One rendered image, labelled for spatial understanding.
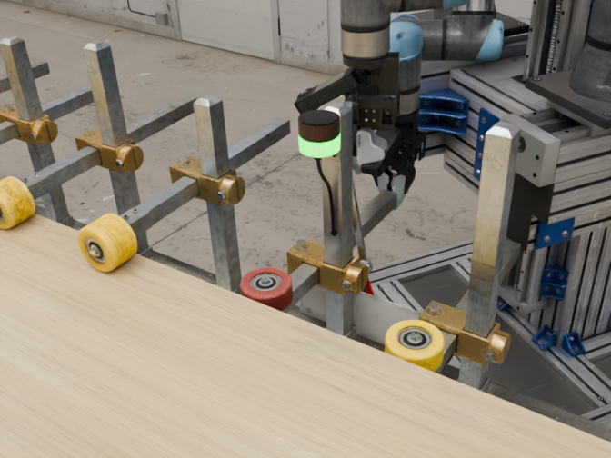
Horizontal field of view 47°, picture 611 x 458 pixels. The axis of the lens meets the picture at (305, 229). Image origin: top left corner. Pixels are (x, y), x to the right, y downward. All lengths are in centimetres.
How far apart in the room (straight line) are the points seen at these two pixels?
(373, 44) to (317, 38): 332
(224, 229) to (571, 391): 106
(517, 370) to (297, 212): 134
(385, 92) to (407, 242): 171
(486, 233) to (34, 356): 64
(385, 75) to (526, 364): 110
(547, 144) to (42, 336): 89
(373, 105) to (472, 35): 32
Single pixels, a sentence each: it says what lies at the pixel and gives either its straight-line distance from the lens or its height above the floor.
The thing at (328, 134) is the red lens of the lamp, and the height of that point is 113.
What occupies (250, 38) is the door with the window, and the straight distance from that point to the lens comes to 477.
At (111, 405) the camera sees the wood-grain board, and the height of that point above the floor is 90.
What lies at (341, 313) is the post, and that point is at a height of 78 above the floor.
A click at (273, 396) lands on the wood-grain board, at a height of 90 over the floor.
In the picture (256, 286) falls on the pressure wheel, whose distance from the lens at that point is 108.
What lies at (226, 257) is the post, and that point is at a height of 80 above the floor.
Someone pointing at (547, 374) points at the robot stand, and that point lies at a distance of 200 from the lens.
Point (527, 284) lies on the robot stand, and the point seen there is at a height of 42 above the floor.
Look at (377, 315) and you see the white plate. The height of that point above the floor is 76.
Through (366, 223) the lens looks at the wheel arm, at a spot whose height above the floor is 86.
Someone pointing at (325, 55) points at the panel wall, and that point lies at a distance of 441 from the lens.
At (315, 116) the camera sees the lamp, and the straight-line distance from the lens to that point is 102.
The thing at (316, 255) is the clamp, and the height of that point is 87.
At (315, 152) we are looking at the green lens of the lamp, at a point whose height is 111.
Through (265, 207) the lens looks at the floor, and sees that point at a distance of 304.
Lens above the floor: 156
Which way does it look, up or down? 33 degrees down
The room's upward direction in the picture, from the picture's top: 3 degrees counter-clockwise
